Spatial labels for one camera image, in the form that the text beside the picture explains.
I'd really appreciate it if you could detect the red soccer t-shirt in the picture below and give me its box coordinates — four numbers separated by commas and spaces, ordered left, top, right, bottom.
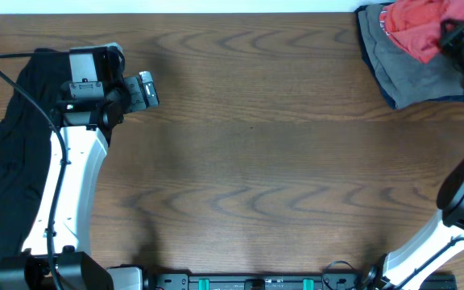
379, 0, 464, 64

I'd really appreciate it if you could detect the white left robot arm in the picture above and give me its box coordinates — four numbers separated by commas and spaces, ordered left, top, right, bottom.
0, 43, 160, 289

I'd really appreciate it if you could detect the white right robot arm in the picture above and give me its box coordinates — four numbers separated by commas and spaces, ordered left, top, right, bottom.
362, 19, 464, 289

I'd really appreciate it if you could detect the black garment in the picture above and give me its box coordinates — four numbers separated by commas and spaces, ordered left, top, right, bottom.
0, 48, 72, 290

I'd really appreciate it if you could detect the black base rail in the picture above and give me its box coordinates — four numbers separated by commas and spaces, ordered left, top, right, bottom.
106, 260, 458, 290

